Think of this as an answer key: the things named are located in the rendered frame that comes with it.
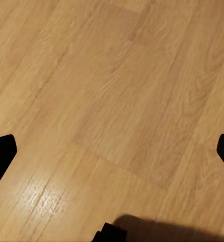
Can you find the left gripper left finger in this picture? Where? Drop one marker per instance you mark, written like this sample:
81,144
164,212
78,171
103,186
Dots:
8,150

